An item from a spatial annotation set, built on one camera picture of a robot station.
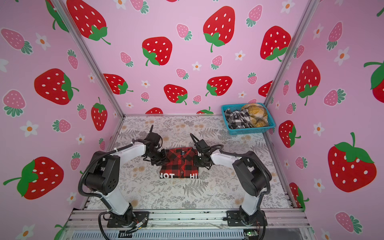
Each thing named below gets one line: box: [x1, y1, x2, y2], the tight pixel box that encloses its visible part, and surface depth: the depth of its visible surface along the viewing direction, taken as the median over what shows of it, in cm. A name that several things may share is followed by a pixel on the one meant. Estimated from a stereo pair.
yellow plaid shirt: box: [241, 103, 269, 127], surface depth 109 cm
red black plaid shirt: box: [159, 147, 199, 179], surface depth 91 cm
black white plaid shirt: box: [225, 109, 251, 129], surface depth 109 cm
